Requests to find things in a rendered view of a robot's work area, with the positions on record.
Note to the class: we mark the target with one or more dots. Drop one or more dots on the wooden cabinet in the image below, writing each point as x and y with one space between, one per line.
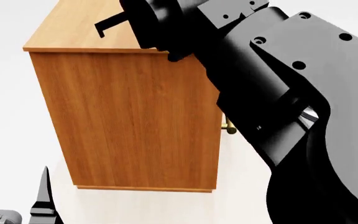
129 116

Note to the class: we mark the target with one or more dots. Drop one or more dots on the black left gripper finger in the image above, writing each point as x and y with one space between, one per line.
44 205

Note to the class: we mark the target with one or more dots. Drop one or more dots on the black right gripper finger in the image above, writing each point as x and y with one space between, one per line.
109 23
179 56

